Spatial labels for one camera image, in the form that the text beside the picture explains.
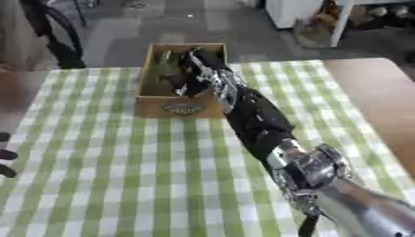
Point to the black chair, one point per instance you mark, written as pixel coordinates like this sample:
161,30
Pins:
66,52

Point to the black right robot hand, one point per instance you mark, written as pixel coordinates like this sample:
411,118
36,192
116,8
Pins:
201,61

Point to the tan cardboard box green inside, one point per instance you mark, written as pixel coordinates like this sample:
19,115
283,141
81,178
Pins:
156,105

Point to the white cabinet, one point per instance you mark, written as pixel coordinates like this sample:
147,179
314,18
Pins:
289,12

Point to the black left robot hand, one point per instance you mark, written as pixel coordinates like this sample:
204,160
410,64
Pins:
6,155

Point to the white shelf frame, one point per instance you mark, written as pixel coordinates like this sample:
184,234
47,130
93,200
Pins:
340,24

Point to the silver and black right robot arm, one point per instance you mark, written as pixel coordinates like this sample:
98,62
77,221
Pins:
259,117

